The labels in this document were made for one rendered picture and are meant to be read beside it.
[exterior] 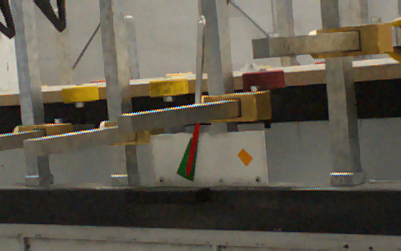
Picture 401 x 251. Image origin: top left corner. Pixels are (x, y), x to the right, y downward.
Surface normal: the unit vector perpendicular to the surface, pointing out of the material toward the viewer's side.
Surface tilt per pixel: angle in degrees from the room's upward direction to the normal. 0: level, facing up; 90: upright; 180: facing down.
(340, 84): 90
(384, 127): 90
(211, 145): 90
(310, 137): 90
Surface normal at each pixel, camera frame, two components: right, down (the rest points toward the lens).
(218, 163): -0.63, 0.10
